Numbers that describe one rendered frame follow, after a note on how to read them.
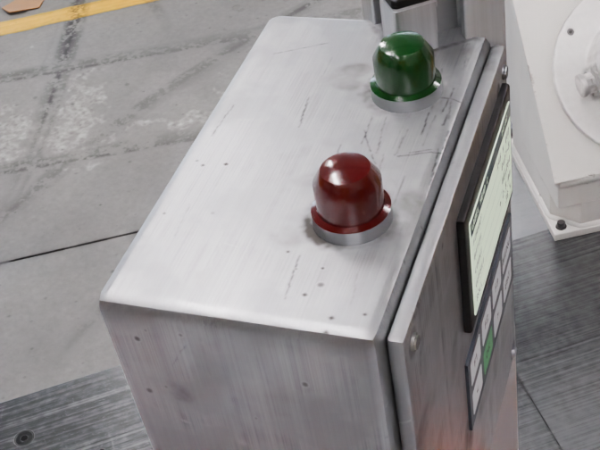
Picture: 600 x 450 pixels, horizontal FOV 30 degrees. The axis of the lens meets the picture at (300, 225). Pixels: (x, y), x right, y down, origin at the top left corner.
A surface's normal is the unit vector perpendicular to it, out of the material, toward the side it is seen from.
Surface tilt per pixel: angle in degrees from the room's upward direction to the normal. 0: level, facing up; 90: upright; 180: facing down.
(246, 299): 0
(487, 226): 90
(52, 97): 0
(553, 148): 47
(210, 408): 90
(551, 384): 0
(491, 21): 90
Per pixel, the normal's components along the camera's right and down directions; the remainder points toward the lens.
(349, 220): -0.03, 0.66
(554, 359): -0.15, -0.74
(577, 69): 0.02, -0.04
